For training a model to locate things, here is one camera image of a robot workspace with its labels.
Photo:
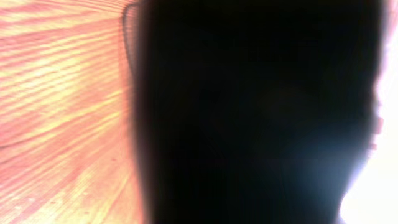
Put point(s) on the blue Galaxy smartphone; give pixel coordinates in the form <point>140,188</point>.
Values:
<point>251,111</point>

